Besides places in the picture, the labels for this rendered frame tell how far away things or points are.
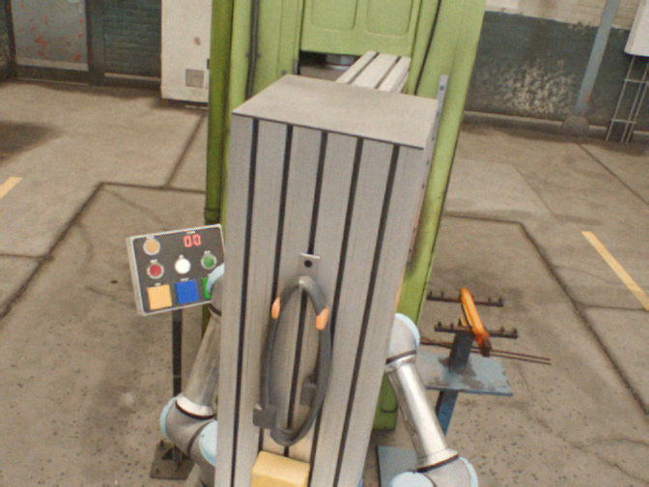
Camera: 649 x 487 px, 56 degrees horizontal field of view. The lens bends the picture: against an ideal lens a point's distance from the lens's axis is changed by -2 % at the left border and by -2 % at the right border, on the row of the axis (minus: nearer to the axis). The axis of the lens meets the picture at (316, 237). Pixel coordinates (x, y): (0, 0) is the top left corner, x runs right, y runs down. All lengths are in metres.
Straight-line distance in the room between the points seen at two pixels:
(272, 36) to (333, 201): 1.52
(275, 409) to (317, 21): 1.58
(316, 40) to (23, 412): 2.24
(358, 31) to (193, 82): 5.54
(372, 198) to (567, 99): 8.26
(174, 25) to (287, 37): 5.41
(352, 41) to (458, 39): 0.39
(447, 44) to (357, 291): 1.62
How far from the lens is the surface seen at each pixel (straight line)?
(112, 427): 3.21
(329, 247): 0.83
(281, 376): 0.97
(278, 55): 2.28
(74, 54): 8.73
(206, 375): 1.68
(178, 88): 7.78
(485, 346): 2.25
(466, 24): 2.38
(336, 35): 2.28
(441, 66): 2.37
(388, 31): 2.31
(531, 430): 3.56
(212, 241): 2.31
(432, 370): 2.53
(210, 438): 1.68
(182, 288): 2.27
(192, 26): 7.59
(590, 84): 9.06
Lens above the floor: 2.26
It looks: 28 degrees down
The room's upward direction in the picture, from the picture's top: 7 degrees clockwise
